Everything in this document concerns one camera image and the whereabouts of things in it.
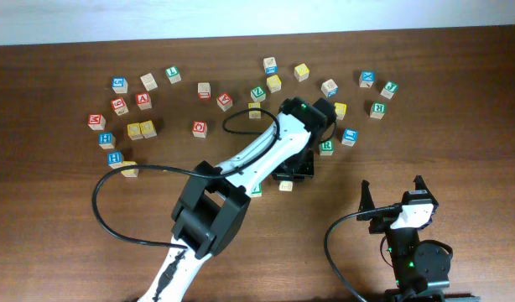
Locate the yellow C letter block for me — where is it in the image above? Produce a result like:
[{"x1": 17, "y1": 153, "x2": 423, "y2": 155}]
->
[{"x1": 139, "y1": 120, "x2": 157, "y2": 138}]

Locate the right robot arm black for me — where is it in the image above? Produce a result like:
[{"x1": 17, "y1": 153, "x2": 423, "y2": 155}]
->
[{"x1": 357, "y1": 175, "x2": 453, "y2": 301}]

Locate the blue H upper block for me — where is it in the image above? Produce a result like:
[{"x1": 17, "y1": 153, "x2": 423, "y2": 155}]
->
[{"x1": 98, "y1": 133, "x2": 116, "y2": 149}]

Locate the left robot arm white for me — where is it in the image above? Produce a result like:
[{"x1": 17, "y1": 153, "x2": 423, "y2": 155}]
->
[{"x1": 141, "y1": 97, "x2": 336, "y2": 302}]

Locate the green R letter block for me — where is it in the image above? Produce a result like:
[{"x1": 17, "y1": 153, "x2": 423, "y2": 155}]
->
[{"x1": 319, "y1": 140, "x2": 334, "y2": 156}]

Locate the red side plain block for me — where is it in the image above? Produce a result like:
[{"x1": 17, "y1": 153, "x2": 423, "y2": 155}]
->
[{"x1": 197, "y1": 82, "x2": 211, "y2": 100}]

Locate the blue X letter block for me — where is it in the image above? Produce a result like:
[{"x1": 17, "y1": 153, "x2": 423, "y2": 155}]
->
[{"x1": 359, "y1": 70, "x2": 375, "y2": 88}]

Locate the green J letter block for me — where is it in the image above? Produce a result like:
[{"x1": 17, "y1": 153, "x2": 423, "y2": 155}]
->
[{"x1": 380, "y1": 81, "x2": 398, "y2": 100}]

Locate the blue side far block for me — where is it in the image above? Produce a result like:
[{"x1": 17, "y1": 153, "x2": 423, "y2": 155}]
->
[{"x1": 263, "y1": 57, "x2": 278, "y2": 76}]

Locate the blue L letter block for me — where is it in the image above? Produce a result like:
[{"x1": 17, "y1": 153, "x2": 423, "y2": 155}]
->
[{"x1": 341, "y1": 128, "x2": 358, "y2": 147}]

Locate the yellow block left pair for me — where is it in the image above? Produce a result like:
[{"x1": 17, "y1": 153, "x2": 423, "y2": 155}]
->
[{"x1": 127, "y1": 122, "x2": 143, "y2": 140}]

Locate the green L letter block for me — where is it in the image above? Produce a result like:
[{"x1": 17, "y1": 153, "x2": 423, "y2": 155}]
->
[{"x1": 165, "y1": 65, "x2": 182, "y2": 84}]

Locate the yellow top far block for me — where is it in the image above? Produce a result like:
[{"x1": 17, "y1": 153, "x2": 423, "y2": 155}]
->
[{"x1": 294, "y1": 63, "x2": 310, "y2": 81}]

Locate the yellow pencil picture block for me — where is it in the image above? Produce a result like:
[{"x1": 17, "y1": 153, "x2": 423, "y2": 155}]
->
[{"x1": 334, "y1": 102, "x2": 347, "y2": 120}]

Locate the yellow block bottom left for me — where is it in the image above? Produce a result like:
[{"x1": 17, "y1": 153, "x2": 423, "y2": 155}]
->
[{"x1": 121, "y1": 161, "x2": 139, "y2": 178}]

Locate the green Z letter block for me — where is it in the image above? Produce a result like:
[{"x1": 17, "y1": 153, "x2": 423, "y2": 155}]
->
[{"x1": 251, "y1": 86, "x2": 266, "y2": 102}]

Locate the blue D side block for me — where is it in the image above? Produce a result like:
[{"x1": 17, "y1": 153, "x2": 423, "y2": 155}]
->
[{"x1": 321, "y1": 79, "x2": 338, "y2": 97}]

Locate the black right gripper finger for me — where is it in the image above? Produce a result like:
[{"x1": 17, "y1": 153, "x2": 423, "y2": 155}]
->
[
  {"x1": 358, "y1": 180, "x2": 375, "y2": 211},
  {"x1": 414, "y1": 175, "x2": 428, "y2": 190}
]

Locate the yellow block near P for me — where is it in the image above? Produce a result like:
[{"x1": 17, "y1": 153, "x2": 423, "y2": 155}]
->
[{"x1": 248, "y1": 102, "x2": 261, "y2": 119}]

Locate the red M letter block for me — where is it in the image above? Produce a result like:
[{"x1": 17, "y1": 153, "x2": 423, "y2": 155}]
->
[{"x1": 87, "y1": 114, "x2": 106, "y2": 131}]

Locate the blue H lower block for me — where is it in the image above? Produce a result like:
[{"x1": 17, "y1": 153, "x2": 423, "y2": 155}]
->
[{"x1": 107, "y1": 151, "x2": 124, "y2": 169}]

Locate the blue S letter block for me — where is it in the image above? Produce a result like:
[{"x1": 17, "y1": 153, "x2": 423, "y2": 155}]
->
[{"x1": 112, "y1": 77, "x2": 128, "y2": 94}]

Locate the red 6 number block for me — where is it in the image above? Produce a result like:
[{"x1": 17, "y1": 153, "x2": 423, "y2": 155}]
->
[{"x1": 111, "y1": 97, "x2": 128, "y2": 116}]

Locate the blue h block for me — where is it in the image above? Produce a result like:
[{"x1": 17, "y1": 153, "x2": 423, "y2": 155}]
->
[
  {"x1": 98, "y1": 133, "x2": 116, "y2": 149},
  {"x1": 107, "y1": 151, "x2": 124, "y2": 169}
]

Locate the blue P letter block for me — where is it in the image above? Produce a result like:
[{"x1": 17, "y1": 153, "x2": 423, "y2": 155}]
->
[{"x1": 278, "y1": 180, "x2": 294, "y2": 191}]

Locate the yellow block beside Z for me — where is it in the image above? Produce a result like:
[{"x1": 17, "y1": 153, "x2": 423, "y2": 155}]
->
[{"x1": 266, "y1": 75, "x2": 282, "y2": 93}]

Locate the red A tilted block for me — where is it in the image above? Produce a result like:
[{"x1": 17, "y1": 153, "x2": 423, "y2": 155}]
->
[{"x1": 216, "y1": 92, "x2": 233, "y2": 112}]

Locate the red A upright block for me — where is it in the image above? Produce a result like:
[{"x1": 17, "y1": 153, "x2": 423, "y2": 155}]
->
[{"x1": 136, "y1": 92, "x2": 153, "y2": 110}]

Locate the green V letter block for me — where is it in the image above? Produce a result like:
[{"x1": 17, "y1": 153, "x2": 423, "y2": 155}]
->
[{"x1": 250, "y1": 185, "x2": 263, "y2": 198}]

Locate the red O letter block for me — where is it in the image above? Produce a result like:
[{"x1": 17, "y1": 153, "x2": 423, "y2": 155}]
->
[{"x1": 192, "y1": 121, "x2": 207, "y2": 138}]

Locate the plain wooden top block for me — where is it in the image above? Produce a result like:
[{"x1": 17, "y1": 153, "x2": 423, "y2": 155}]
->
[{"x1": 140, "y1": 73, "x2": 158, "y2": 91}]

